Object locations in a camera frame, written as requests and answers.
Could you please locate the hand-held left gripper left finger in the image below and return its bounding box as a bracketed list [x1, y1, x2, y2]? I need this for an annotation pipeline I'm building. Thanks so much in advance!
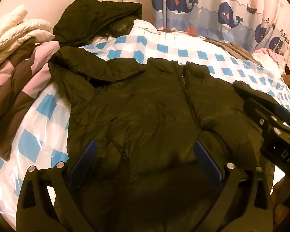
[17, 139, 97, 232]

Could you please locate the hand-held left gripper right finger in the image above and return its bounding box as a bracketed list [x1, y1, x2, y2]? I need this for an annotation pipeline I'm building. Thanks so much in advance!
[194, 139, 273, 232]

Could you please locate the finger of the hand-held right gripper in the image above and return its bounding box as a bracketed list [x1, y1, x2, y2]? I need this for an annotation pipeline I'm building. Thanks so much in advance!
[243, 97, 290, 126]
[242, 108, 290, 149]

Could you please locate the dark green puffer jacket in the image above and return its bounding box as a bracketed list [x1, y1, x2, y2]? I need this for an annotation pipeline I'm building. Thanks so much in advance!
[48, 46, 278, 232]

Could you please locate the person's right hand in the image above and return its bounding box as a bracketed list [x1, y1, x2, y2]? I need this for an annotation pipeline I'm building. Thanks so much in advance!
[272, 181, 290, 224]

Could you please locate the pink cloth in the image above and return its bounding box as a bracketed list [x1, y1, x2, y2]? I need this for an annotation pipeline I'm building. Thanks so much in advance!
[254, 48, 287, 75]

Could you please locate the brown quilted cloth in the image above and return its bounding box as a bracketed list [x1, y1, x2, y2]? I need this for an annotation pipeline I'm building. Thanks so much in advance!
[205, 37, 263, 66]

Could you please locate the pink and brown quilted jacket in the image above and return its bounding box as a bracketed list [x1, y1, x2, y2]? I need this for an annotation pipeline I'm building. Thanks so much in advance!
[0, 37, 63, 161]

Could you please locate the blue and white checked blanket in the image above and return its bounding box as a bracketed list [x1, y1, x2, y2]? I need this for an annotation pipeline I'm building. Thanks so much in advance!
[0, 19, 290, 223]

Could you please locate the whale print curtain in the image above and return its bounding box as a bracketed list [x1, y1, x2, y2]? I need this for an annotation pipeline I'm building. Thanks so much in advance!
[151, 0, 290, 54]

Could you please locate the dark hooded jacket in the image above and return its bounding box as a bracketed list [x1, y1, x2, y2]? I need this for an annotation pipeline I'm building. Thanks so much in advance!
[53, 0, 142, 47]

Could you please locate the white quilted cloth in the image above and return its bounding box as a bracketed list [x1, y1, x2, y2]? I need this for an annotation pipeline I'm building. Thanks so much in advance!
[132, 19, 161, 35]

